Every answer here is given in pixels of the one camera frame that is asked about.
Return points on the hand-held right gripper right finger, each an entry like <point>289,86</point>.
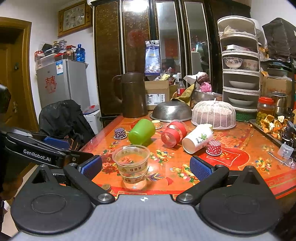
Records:
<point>200,168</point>

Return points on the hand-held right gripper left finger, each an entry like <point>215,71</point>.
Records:
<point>91,166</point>

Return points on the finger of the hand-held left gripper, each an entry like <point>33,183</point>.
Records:
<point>79,156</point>
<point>56,141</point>

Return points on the clear plastic cup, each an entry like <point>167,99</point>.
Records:
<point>131,165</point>

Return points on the red dotted small cup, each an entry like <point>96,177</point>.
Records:
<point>214,148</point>

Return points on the white paper cup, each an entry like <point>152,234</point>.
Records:
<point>198,140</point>

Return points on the red banded clear cup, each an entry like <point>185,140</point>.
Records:
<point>174,134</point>

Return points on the purple dotted small cup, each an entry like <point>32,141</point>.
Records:
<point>120,134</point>

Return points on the green plastic cup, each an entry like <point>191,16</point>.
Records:
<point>141,132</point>

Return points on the small orange paper cup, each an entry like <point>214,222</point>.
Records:
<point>157,124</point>

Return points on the black jacket on chair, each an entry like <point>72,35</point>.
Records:
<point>64,120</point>

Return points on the coin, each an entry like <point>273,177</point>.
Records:
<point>106,187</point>

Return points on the white storage box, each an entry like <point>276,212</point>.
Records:
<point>94,119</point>

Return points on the white plastic food cover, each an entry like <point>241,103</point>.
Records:
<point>214,114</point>

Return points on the silver refrigerator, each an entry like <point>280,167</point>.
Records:
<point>63,84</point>

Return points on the steel colander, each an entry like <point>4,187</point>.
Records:
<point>172,111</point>

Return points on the green woven basket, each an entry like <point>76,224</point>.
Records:
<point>246,116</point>

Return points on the steel basin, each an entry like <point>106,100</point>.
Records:
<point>207,96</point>

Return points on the olive cloth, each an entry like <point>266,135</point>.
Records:
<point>187,93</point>

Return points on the white plate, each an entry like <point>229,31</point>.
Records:
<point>241,84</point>
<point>241,101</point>

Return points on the pink wrapped item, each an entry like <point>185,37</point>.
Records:
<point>205,87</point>

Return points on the white plastic container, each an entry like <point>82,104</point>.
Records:
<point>47,61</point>

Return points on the tray of dried orange peel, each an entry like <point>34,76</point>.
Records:
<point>270,126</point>

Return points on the brown plastic pitcher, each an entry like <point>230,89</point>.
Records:
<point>135,96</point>

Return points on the soda bottle with red cap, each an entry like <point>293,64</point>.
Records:
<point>181,88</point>

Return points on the wooden door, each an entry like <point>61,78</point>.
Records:
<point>16,69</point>

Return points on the clear adhesive hook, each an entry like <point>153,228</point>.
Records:
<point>285,151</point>

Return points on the cardboard box with label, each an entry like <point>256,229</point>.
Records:
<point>157,91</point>

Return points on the glass jar with red lid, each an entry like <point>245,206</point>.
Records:
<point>265,109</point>

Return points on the blue water bottle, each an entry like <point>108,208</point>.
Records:
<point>80,53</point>

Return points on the steel pot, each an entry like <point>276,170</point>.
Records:
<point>52,49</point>

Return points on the white tiered dish rack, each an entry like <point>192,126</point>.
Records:
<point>240,75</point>

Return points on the steel kettle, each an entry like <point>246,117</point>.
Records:
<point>279,103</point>

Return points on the blue patterned bowl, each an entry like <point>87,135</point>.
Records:
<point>233,62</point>

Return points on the plain cardboard box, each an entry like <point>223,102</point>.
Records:
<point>276,86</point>

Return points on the pink flowered bowl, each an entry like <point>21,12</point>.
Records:
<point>251,65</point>

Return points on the blue snack bag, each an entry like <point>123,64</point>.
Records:
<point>152,58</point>

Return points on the dark wooden wardrobe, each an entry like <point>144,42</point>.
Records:
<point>136,46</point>

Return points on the white fan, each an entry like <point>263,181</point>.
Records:
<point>260,29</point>

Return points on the black bag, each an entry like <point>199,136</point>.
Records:
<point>281,38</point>

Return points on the wall clock with wooden frame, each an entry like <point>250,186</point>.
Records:
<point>74,18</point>

